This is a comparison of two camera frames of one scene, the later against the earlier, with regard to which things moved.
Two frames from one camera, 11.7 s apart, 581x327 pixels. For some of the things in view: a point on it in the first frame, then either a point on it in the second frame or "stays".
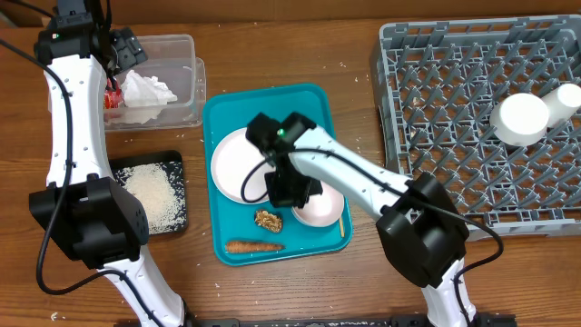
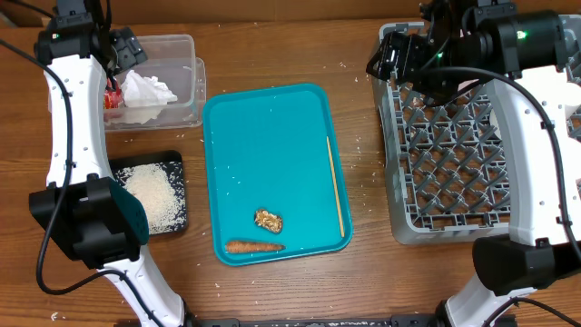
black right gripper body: [287, 189] → [416, 57]
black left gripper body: [130, 52] stays
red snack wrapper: [113, 96] stays
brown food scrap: [266, 220] stays
